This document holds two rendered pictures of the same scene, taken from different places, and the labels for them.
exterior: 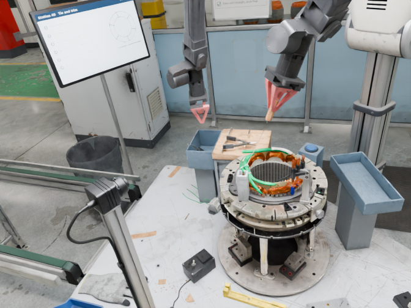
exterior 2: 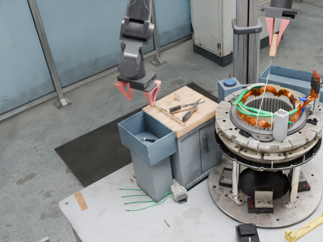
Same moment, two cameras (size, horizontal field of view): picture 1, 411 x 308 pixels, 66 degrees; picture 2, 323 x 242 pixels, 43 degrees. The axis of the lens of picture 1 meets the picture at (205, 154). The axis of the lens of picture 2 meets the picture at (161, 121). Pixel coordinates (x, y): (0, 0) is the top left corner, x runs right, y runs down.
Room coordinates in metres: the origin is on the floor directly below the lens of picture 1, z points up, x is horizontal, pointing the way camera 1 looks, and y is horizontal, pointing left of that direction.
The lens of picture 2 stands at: (0.43, 0.80, 1.86)
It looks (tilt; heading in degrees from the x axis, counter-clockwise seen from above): 37 degrees down; 306
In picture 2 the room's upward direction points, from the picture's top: 7 degrees counter-clockwise
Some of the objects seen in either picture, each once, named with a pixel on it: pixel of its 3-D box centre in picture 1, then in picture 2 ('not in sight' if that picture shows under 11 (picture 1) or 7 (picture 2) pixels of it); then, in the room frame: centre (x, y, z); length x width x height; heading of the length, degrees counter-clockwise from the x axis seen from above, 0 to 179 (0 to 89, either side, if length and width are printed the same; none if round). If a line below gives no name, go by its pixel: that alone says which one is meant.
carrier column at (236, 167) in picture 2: (235, 216); (236, 176); (0.81, -0.07, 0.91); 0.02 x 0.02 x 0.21
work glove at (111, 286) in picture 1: (114, 284); not in sight; (0.68, 0.37, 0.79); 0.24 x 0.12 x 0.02; 67
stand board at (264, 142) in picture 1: (243, 144); (181, 110); (1.04, -0.15, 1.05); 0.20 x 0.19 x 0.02; 70
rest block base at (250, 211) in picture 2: (240, 253); (260, 205); (0.72, -0.07, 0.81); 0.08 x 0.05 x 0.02; 25
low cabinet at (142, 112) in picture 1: (111, 85); not in sight; (3.29, 0.90, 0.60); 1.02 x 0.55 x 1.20; 67
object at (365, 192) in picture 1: (356, 208); (293, 109); (0.75, -0.48, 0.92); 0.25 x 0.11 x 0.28; 179
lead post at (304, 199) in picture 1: (306, 185); (316, 96); (0.63, -0.25, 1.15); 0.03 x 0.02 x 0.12; 65
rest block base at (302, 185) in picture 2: (292, 267); (299, 181); (0.64, -0.23, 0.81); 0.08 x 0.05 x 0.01; 127
